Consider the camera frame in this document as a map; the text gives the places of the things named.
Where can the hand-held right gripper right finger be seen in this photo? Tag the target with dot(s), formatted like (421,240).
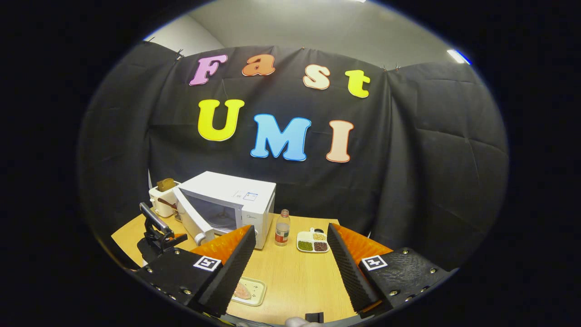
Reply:
(349,272)

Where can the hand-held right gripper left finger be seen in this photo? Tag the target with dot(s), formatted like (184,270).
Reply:
(233,272)

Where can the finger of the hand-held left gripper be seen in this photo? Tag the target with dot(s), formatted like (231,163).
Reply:
(180,237)

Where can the orange crumbed food piece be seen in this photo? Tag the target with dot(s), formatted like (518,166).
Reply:
(242,290)

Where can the white microwave oven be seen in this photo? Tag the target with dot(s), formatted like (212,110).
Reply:
(245,213)

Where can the pale green rectangular plate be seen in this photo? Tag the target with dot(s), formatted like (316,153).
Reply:
(256,293)

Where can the white toaster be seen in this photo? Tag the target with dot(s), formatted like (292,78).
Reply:
(159,200)

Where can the white divided dish with beans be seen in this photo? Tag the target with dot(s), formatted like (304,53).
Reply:
(312,242)

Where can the clear bottle red label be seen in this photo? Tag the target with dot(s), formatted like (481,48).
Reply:
(282,229)

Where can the ceiling light panel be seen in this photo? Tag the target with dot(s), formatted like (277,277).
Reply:
(457,56)

